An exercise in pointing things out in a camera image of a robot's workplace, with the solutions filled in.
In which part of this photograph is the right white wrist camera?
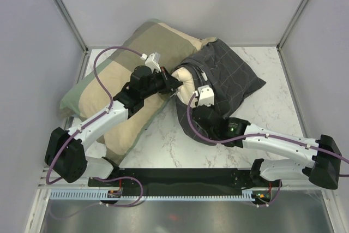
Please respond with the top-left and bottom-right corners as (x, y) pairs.
(195, 85), (215, 107)

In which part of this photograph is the light blue slotted cable duct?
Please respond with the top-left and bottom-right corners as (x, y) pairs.
(50, 189), (255, 201)

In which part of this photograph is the green beige patchwork pillow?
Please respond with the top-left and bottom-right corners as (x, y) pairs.
(60, 20), (216, 164)

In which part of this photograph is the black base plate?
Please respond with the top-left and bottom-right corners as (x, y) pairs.
(88, 168), (279, 195)

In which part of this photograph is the cream pillow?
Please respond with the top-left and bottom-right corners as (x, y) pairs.
(171, 67), (196, 109)

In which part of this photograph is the left aluminium frame post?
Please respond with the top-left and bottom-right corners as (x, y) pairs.
(53, 0), (88, 54)

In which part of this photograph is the aluminium frame post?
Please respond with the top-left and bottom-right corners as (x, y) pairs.
(276, 0), (310, 52)
(53, 0), (88, 54)

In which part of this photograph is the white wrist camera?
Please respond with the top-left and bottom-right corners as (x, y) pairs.
(195, 85), (215, 107)
(140, 52), (161, 72)

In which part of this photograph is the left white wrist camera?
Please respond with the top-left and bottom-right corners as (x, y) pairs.
(140, 52), (161, 72)

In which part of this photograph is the right aluminium frame post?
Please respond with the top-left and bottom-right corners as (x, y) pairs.
(276, 0), (310, 52)

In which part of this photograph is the dark grey plaid pillowcase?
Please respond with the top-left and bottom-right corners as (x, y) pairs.
(174, 39), (266, 145)

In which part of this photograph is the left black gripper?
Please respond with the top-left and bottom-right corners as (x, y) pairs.
(141, 66), (182, 99)

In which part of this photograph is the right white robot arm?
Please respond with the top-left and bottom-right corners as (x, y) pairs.
(187, 106), (342, 190)

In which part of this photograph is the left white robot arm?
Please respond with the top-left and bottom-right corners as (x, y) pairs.
(45, 65), (183, 186)

